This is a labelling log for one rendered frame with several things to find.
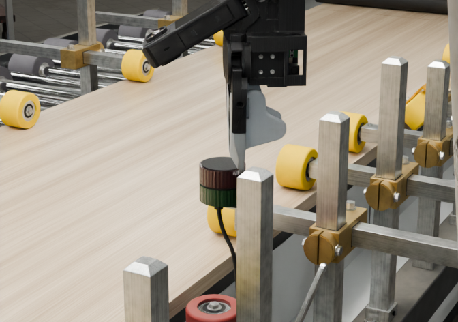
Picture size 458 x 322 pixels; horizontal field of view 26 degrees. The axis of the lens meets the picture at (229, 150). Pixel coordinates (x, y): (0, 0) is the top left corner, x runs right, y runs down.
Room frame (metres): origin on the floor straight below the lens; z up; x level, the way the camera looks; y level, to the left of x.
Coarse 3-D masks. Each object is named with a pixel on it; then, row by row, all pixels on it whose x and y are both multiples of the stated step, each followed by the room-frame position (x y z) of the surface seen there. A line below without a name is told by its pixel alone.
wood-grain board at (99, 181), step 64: (192, 64) 2.72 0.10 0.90; (320, 64) 2.72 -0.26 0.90; (0, 128) 2.11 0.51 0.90; (64, 128) 2.11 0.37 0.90; (128, 128) 2.11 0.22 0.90; (192, 128) 2.11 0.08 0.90; (0, 192) 1.71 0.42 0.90; (64, 192) 1.71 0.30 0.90; (128, 192) 1.71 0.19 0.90; (192, 192) 1.71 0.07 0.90; (0, 256) 1.43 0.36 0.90; (64, 256) 1.43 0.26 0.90; (128, 256) 1.43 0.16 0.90; (192, 256) 1.43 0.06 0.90; (0, 320) 1.22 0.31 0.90; (64, 320) 1.22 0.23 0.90
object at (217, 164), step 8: (208, 160) 1.21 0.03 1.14; (216, 160) 1.21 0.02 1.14; (224, 160) 1.21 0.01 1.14; (232, 160) 1.21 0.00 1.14; (208, 168) 1.18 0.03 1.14; (216, 168) 1.18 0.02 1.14; (224, 168) 1.18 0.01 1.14; (232, 168) 1.18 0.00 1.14; (216, 208) 1.19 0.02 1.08; (232, 208) 1.17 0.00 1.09; (224, 232) 1.19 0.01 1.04; (232, 248) 1.18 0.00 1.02; (232, 256) 1.18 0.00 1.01
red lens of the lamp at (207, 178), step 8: (200, 168) 1.18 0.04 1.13; (200, 176) 1.18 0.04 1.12; (208, 176) 1.17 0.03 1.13; (216, 176) 1.17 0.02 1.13; (224, 176) 1.17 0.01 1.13; (232, 176) 1.17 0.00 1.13; (208, 184) 1.17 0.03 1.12; (216, 184) 1.17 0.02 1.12; (224, 184) 1.17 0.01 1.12; (232, 184) 1.17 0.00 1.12
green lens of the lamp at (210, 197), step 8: (200, 184) 1.19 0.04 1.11; (200, 192) 1.18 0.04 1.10; (208, 192) 1.17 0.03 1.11; (216, 192) 1.17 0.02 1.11; (224, 192) 1.17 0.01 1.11; (232, 192) 1.17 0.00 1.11; (200, 200) 1.19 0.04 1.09; (208, 200) 1.17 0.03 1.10; (216, 200) 1.17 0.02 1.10; (224, 200) 1.17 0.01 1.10; (232, 200) 1.17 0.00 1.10
